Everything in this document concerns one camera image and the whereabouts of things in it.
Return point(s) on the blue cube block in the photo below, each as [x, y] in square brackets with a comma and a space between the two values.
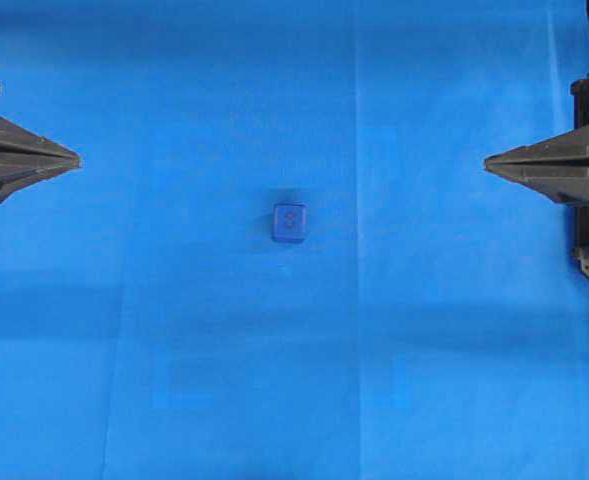
[289, 223]

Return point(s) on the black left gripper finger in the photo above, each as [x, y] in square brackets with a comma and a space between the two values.
[16, 140]
[9, 184]

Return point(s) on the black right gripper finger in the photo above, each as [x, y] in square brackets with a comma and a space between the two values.
[561, 184]
[569, 147]

